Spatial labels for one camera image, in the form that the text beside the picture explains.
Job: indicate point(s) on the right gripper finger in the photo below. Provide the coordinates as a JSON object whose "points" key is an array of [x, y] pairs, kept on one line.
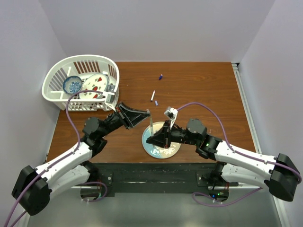
{"points": [[160, 133], [158, 143]]}

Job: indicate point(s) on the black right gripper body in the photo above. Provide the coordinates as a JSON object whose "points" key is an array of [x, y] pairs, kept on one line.
{"points": [[176, 135]]}

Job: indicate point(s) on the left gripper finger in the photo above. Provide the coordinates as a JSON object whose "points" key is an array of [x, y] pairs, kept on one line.
{"points": [[136, 119], [131, 112]]}

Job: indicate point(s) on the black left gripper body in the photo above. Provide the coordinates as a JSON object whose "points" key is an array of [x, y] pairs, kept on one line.
{"points": [[117, 119]]}

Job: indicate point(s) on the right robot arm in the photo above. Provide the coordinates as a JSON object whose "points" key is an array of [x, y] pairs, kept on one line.
{"points": [[236, 165]]}

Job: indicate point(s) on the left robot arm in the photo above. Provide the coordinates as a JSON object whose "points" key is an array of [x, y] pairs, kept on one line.
{"points": [[35, 187]]}

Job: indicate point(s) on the blue and cream plate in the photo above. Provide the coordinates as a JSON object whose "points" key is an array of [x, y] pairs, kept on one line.
{"points": [[158, 152]]}

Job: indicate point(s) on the white purple marker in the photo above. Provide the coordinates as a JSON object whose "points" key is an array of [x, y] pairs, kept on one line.
{"points": [[152, 97]]}

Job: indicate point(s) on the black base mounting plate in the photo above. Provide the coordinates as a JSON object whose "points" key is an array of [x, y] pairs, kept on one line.
{"points": [[157, 177]]}

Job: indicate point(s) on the white plate red pattern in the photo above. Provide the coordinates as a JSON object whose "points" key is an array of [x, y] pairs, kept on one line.
{"points": [[96, 82]]}

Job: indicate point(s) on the blue white patterned bowl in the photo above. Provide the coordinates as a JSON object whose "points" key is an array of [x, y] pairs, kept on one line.
{"points": [[72, 85]]}

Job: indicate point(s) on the white plastic dish basket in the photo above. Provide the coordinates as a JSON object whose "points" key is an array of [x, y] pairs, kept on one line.
{"points": [[82, 66]]}

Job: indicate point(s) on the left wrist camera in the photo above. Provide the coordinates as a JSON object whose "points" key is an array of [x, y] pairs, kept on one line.
{"points": [[111, 100]]}

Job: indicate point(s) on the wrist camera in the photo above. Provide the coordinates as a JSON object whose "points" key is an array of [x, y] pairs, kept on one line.
{"points": [[171, 113], [111, 100]]}

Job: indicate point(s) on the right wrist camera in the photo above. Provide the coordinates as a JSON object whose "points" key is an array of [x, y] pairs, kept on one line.
{"points": [[171, 113]]}

